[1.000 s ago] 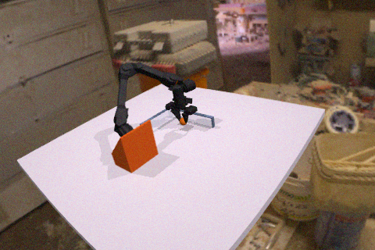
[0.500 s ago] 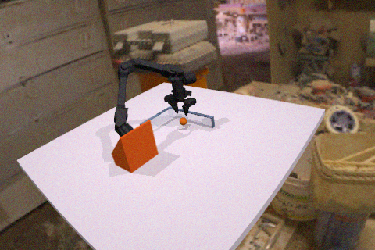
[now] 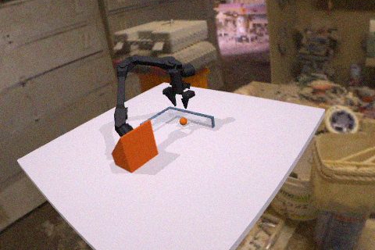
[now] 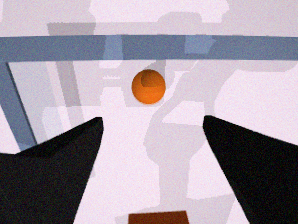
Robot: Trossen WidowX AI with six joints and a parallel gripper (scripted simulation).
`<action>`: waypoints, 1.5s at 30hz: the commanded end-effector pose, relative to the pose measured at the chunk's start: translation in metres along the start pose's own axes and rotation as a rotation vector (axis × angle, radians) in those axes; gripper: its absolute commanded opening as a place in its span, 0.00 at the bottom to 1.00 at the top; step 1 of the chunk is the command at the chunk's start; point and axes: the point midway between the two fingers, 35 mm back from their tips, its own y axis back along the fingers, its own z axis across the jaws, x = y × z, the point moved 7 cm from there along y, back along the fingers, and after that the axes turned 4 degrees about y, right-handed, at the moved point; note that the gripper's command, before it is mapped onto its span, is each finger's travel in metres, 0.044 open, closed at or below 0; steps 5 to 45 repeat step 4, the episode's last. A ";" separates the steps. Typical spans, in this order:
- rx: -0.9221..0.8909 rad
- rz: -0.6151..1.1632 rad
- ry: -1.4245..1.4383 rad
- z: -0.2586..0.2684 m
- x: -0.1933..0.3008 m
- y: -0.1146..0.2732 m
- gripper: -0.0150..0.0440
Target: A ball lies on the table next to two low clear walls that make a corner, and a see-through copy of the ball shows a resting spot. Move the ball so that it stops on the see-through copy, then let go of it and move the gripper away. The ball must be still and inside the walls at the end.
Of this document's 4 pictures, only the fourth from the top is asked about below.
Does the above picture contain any clear l-shaped low wall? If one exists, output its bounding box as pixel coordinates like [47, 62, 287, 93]
[8, 61, 64, 144]

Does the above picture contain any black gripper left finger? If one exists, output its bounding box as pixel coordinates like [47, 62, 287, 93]
[0, 117, 104, 224]

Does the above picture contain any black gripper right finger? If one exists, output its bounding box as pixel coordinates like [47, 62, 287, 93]
[203, 115, 298, 224]

